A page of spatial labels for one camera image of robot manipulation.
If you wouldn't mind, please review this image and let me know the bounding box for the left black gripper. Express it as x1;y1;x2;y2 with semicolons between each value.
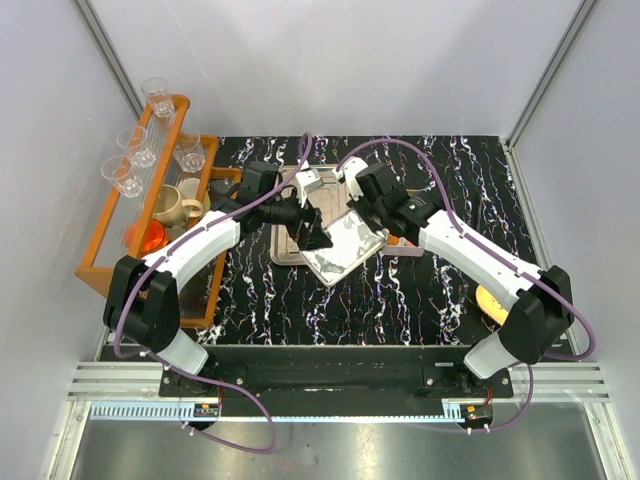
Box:
259;187;333;251

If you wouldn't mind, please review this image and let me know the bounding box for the silver tin lid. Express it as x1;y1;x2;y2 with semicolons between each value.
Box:
300;209;387;287

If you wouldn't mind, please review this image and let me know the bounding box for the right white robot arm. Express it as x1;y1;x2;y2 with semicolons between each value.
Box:
342;157;574;397

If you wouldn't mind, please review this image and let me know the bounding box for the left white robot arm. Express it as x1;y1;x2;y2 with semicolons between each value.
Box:
103;161;333;396

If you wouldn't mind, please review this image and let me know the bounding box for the steel baking tray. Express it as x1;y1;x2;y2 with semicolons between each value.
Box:
269;163;365;266

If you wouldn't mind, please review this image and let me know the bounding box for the cream paper liner stack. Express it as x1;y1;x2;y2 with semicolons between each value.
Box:
177;178;211;218

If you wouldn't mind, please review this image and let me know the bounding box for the yellow plastic plate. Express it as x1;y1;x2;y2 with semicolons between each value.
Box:
475;285;509;326

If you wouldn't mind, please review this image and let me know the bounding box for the beige ceramic cup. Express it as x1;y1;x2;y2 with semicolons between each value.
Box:
151;185;204;227

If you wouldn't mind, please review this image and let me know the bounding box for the orange wooden rack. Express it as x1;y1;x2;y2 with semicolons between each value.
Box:
74;93;244;330

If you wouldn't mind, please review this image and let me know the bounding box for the clear glass cup lower shelf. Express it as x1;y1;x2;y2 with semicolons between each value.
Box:
174;132;206;173

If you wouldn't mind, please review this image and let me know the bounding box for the orange plastic cup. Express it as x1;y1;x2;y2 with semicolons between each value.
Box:
123;220;169;255

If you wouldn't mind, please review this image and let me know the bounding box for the clear glass cup middle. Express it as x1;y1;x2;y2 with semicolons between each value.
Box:
116;126;156;169

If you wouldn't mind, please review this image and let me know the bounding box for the clear glass cup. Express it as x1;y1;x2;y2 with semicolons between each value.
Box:
101;155;143;198
141;77;175;118
116;126;156;169

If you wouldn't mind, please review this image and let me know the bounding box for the clear glass cup near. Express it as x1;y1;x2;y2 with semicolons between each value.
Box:
101;155;143;198

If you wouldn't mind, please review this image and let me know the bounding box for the clear glass cup far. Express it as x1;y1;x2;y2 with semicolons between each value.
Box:
141;77;175;118

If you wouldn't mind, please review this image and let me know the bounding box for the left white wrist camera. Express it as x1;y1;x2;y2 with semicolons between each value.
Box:
294;168;324;206

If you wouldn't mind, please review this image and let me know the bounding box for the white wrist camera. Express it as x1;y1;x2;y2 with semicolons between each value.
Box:
332;156;368;201
294;168;324;206

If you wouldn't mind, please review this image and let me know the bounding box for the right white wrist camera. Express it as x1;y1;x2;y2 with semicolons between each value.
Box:
332;156;368;201

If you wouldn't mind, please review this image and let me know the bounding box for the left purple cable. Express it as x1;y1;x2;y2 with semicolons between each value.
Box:
113;132;314;454

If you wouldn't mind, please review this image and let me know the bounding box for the purple cable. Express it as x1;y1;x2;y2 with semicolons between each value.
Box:
335;137;597;434
113;132;314;454

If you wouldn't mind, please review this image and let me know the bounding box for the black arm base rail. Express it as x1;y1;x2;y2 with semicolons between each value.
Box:
157;343;516;419

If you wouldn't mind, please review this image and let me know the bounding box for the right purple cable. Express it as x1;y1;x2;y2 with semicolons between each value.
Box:
335;137;597;434

